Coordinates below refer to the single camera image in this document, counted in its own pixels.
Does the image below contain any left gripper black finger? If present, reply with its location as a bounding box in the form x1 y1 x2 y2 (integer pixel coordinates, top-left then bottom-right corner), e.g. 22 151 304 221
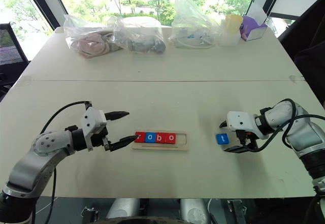
105 110 131 122
109 135 138 152

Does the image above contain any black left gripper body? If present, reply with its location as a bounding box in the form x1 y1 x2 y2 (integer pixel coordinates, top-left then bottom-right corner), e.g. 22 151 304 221
90 126 113 152

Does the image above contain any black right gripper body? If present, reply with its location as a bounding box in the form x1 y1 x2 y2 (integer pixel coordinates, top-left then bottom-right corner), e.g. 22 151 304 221
235 129 260 150

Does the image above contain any blue letter tile t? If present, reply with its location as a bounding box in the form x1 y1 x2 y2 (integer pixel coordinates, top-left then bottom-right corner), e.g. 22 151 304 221
215 133 231 146

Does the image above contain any red letter tile r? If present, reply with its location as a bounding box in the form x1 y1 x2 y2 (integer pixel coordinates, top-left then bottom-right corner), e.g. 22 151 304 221
134 132 147 144

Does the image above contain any wooden letter tray frame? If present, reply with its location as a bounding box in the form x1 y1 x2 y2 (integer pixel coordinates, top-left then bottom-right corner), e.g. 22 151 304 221
132 131 190 152

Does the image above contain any silver rounded robot leg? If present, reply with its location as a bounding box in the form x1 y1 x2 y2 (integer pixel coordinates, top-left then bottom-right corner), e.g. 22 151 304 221
105 198 141 220
179 198 212 224

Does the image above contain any plastic bag with pink items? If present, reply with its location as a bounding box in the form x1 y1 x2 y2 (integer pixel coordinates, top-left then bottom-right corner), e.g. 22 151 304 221
63 14 123 58

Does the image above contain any plastic bag with grey items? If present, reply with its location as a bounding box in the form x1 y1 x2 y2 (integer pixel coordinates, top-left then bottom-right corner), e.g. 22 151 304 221
111 17 167 55

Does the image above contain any white plastic container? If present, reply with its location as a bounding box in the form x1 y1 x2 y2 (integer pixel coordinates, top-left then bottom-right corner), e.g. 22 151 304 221
219 19 242 47

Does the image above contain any plastic bag with white items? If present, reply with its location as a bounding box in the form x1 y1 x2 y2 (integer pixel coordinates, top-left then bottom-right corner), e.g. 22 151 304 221
168 0 222 49

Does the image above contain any purple tissue box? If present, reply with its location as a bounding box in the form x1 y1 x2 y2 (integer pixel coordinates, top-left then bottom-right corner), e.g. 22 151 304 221
240 4 269 42

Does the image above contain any yellow plastic cup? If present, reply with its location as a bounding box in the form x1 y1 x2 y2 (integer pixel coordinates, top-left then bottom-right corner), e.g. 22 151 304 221
224 14 244 35

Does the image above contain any dark padded chair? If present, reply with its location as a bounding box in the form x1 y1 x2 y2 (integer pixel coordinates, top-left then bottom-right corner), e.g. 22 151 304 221
277 0 325 103

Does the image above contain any black mesh office chair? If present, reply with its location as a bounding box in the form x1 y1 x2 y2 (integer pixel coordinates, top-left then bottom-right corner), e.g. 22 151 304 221
0 22 30 101

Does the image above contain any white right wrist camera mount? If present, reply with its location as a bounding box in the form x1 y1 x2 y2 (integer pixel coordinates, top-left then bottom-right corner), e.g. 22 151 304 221
226 111 257 140

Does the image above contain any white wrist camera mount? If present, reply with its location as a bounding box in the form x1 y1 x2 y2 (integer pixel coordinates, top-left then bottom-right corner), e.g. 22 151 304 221
226 111 257 140
80 108 108 152

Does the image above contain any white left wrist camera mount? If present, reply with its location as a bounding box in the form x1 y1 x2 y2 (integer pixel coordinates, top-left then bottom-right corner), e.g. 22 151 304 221
80 108 108 152

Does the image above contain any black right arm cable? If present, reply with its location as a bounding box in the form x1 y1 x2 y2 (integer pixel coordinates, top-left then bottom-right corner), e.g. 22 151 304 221
243 98 325 154

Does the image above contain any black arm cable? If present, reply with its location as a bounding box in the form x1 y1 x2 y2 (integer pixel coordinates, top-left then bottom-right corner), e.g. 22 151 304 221
243 98 325 154
35 100 92 224

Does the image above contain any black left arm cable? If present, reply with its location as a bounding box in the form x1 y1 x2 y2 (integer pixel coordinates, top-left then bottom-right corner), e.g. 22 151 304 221
35 100 92 224

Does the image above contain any metal table bracket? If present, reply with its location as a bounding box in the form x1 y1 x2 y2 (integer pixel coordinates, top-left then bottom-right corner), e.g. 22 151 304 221
81 206 100 223
226 199 247 221

